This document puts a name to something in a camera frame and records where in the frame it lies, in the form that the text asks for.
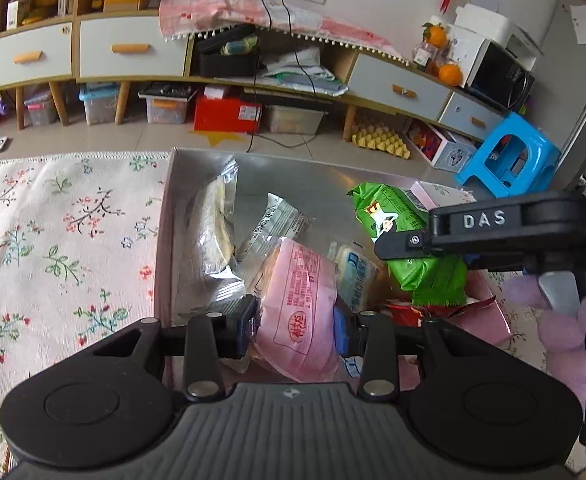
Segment person's right hand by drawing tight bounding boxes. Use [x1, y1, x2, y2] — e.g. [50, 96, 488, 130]
[503, 276, 586, 402]

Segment red snack packet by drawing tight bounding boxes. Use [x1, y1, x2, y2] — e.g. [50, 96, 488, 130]
[383, 297, 500, 327]

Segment silver grey snack packet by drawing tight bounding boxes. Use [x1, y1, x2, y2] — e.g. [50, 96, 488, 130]
[235, 192, 316, 262]

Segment white paper note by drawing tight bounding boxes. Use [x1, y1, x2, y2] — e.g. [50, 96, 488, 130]
[568, 4, 586, 44]

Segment black power cable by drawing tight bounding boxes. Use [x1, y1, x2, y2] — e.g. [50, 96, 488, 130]
[247, 0, 324, 153]

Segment white appliance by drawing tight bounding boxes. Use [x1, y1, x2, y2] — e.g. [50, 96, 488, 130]
[454, 4, 520, 47]

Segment white cabinet drawer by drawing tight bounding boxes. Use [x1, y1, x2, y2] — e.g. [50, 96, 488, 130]
[346, 52, 452, 122]
[440, 91, 506, 141]
[0, 22, 74, 92]
[78, 14, 189, 81]

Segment white printed carton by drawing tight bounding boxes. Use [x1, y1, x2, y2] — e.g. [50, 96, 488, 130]
[405, 120, 476, 174]

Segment red cardboard box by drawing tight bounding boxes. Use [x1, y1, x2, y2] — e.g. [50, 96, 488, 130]
[194, 94, 264, 134]

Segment blue plastic stool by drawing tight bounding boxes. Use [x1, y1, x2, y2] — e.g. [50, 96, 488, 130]
[455, 112, 562, 199]

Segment blue-lid storage bin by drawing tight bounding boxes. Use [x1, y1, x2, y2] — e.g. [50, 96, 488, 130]
[80, 85, 122, 126]

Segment pink floral cabinet cloth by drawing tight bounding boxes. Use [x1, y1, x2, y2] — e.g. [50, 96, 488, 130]
[159, 0, 410, 67]

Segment yellow egg tray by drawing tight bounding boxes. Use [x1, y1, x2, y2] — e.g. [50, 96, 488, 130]
[350, 115, 412, 159]

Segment pile of papers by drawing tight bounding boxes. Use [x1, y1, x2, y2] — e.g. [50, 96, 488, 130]
[263, 47, 350, 97]

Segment pink snack packet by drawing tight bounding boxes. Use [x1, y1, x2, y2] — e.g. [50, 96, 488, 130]
[249, 237, 354, 382]

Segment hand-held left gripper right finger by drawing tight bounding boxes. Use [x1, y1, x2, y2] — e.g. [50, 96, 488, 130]
[333, 309, 480, 404]

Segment clear white bread packet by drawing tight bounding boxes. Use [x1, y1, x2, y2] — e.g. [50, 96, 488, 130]
[179, 157, 246, 312]

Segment black storage case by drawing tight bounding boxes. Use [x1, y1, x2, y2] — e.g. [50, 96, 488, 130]
[195, 24, 264, 79]

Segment small clear storage bin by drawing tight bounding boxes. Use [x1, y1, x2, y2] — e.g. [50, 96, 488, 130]
[25, 92, 59, 129]

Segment green snack packet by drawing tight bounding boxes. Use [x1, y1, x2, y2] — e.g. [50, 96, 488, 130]
[349, 182, 470, 307]

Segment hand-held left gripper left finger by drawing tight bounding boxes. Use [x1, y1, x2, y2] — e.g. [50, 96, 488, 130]
[93, 294, 260, 404]

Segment wooden TV cabinet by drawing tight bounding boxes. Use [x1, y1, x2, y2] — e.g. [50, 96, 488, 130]
[0, 0, 508, 143]

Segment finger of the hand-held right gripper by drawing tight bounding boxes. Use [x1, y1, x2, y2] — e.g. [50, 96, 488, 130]
[374, 199, 524, 263]

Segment white blue-label snack packet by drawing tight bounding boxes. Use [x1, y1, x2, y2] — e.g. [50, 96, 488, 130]
[330, 242, 390, 312]

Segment black microwave oven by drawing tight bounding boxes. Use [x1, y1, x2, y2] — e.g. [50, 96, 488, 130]
[465, 40, 536, 112]

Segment yellow star floor sticker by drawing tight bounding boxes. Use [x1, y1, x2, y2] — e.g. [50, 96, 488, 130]
[190, 127, 246, 149]

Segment storage bin with black lid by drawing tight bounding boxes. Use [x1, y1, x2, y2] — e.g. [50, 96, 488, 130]
[139, 82, 199, 125]

